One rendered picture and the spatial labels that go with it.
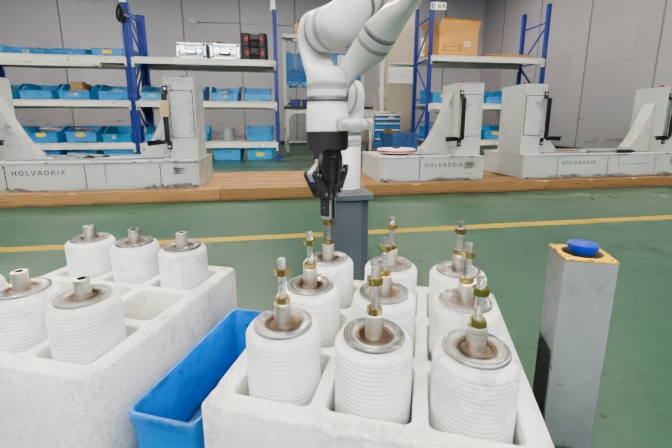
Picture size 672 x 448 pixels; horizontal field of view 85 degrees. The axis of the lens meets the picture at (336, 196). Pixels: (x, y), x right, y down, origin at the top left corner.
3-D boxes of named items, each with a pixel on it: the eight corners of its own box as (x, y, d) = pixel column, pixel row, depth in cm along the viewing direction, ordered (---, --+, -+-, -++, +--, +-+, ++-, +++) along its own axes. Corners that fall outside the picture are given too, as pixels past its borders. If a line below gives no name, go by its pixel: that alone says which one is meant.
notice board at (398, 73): (387, 83, 664) (387, 63, 657) (413, 84, 672) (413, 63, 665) (387, 83, 662) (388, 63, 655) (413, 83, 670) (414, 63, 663)
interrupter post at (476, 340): (462, 344, 44) (464, 318, 43) (484, 346, 43) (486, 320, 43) (466, 356, 41) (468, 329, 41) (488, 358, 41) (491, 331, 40)
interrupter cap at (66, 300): (85, 285, 59) (84, 281, 59) (124, 290, 58) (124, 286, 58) (38, 308, 52) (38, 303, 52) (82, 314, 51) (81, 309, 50)
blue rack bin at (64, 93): (77, 101, 500) (75, 85, 496) (107, 101, 506) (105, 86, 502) (56, 99, 452) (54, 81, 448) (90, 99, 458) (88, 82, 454)
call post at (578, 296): (528, 409, 66) (548, 244, 60) (572, 417, 64) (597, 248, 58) (540, 442, 59) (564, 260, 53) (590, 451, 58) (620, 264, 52)
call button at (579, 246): (562, 249, 58) (563, 237, 58) (590, 251, 57) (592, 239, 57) (572, 258, 54) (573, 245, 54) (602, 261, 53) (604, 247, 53)
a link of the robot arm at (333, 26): (322, 12, 55) (374, -31, 60) (290, 24, 62) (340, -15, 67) (343, 54, 59) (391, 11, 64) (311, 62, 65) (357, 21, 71)
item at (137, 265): (140, 305, 89) (132, 234, 86) (175, 310, 87) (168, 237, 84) (108, 326, 80) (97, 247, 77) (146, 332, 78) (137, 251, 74)
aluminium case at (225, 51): (213, 63, 513) (212, 48, 510) (241, 64, 521) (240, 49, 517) (210, 58, 472) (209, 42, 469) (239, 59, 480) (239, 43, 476)
